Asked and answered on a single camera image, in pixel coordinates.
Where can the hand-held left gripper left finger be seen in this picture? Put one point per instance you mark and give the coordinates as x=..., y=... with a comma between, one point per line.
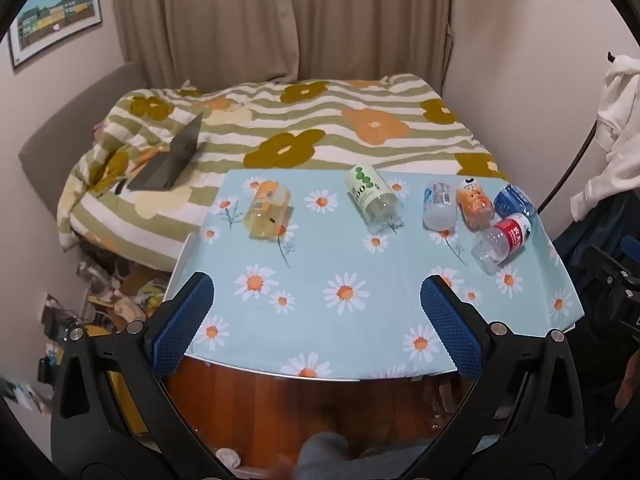
x=182, y=325

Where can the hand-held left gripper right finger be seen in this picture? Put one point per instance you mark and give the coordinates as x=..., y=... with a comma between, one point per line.
x=452, y=330

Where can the dark hanging garment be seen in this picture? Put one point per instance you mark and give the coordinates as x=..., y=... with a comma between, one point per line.
x=600, y=220

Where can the pile of assorted floor items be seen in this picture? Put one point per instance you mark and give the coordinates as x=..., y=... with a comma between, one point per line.
x=100, y=305

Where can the clear bottle with red label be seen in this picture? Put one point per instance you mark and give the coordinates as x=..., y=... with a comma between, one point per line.
x=505, y=240

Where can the clear bottle with white label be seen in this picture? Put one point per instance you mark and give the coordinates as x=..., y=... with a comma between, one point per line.
x=439, y=205

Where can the bottle with blue label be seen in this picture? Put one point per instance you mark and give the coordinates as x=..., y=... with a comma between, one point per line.
x=514, y=202

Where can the yellow bottle with orange label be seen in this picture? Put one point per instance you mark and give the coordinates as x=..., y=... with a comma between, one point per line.
x=267, y=207

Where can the daisy print blue tablecloth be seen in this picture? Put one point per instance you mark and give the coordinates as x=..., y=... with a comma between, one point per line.
x=325, y=260

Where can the clear bottle with green label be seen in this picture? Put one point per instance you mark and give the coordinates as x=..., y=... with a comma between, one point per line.
x=370, y=192

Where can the grey open laptop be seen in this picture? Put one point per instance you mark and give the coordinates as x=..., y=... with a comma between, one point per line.
x=170, y=165

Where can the white hanging garment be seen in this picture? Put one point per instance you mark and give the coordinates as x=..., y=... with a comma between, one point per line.
x=617, y=125

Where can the person's grey trouser leg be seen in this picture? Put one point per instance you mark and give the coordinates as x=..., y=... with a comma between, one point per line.
x=330, y=457

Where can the grey upholstered headboard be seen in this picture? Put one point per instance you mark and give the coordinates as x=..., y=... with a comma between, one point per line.
x=65, y=135

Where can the striped floral blanket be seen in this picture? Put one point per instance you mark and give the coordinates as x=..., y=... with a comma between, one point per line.
x=320, y=125

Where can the beige curtain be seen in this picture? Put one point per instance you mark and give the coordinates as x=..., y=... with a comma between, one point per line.
x=280, y=20

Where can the framed wall picture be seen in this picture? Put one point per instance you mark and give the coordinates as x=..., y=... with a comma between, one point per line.
x=55, y=12

